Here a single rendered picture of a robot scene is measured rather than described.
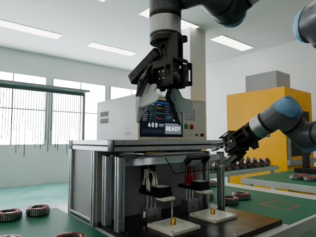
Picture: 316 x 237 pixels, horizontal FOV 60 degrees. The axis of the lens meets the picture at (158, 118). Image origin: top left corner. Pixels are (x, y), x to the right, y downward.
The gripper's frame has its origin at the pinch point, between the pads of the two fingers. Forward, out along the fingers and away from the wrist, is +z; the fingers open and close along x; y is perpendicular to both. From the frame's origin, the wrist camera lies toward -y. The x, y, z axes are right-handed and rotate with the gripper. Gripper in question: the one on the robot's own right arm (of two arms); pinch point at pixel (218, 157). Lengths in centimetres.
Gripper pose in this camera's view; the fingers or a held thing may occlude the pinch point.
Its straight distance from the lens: 109.5
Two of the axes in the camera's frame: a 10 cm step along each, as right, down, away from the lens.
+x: 3.2, 8.3, -4.5
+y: -7.7, -0.5, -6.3
